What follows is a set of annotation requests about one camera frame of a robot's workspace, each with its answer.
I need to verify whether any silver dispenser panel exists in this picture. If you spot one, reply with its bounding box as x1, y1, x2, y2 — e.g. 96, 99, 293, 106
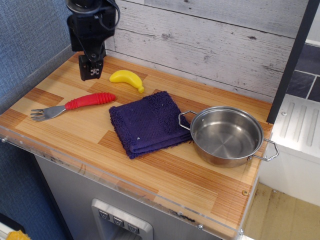
91, 198, 154, 240

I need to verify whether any yellow object bottom left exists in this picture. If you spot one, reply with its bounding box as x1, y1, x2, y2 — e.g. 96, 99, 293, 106
6, 230, 31, 240

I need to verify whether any red handled metal fork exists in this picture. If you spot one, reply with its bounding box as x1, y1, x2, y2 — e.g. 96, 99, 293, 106
30, 92, 116, 122

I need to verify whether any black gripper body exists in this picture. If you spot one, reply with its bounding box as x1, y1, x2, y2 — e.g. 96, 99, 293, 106
66, 0, 120, 62

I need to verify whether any yellow toy banana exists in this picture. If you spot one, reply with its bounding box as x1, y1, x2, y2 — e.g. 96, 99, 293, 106
109, 70, 145, 94

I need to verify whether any purple folded cloth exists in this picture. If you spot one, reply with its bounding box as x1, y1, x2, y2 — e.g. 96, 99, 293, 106
109, 91, 192, 159

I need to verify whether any stainless steel pot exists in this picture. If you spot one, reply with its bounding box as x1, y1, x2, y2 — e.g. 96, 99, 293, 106
178, 106, 280, 168

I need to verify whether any grey toy cabinet front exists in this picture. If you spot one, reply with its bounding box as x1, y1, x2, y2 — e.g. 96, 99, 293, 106
35, 155, 217, 240

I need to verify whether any black post right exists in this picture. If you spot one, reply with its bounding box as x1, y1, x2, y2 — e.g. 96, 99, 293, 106
266, 0, 320, 124

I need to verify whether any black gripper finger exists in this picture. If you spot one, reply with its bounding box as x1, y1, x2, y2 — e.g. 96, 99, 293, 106
78, 55, 91, 81
90, 60, 104, 79

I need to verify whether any white toy sink unit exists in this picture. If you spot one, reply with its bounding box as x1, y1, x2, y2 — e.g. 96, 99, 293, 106
258, 94, 320, 206

